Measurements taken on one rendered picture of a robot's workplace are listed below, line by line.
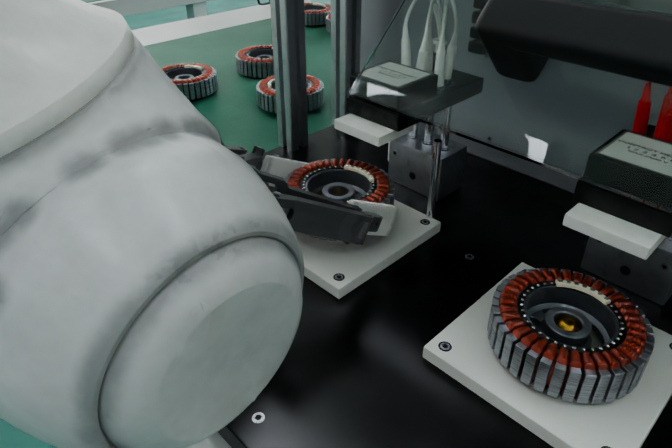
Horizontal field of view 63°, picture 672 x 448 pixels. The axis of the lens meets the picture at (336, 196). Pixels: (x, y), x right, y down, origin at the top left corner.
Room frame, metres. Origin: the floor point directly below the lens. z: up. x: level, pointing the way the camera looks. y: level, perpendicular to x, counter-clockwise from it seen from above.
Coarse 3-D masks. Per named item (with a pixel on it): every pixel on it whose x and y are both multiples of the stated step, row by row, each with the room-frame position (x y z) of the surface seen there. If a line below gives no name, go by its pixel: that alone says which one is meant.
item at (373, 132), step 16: (352, 80) 0.52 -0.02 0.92; (352, 112) 0.52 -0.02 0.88; (368, 112) 0.51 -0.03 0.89; (384, 112) 0.49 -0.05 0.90; (336, 128) 0.51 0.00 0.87; (352, 128) 0.49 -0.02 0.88; (368, 128) 0.49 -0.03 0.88; (384, 128) 0.49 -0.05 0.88; (400, 128) 0.48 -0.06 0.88; (416, 128) 0.59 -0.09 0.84; (432, 128) 0.57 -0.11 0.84; (448, 144) 0.56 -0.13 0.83
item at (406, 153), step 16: (400, 144) 0.57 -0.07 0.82; (416, 144) 0.57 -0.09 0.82; (432, 144) 0.57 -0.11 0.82; (400, 160) 0.57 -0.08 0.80; (416, 160) 0.56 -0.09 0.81; (448, 160) 0.54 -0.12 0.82; (464, 160) 0.56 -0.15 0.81; (400, 176) 0.57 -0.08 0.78; (416, 176) 0.55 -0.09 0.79; (448, 176) 0.54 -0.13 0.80; (448, 192) 0.55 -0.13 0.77
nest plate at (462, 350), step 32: (480, 320) 0.33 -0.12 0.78; (448, 352) 0.30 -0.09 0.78; (480, 352) 0.30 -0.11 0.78; (480, 384) 0.27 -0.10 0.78; (512, 384) 0.27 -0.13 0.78; (640, 384) 0.27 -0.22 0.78; (512, 416) 0.25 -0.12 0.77; (544, 416) 0.24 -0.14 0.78; (576, 416) 0.24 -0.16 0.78; (608, 416) 0.24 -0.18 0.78; (640, 416) 0.24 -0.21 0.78
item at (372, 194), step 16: (320, 160) 0.52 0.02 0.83; (336, 160) 0.52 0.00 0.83; (352, 160) 0.52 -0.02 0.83; (288, 176) 0.49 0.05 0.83; (304, 176) 0.49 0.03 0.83; (320, 176) 0.50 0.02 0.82; (336, 176) 0.50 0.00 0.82; (352, 176) 0.50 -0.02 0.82; (368, 176) 0.48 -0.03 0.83; (384, 176) 0.48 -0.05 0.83; (320, 192) 0.49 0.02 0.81; (336, 192) 0.48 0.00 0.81; (352, 192) 0.47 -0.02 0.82; (368, 192) 0.46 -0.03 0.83; (384, 192) 0.45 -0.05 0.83; (336, 240) 0.42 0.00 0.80
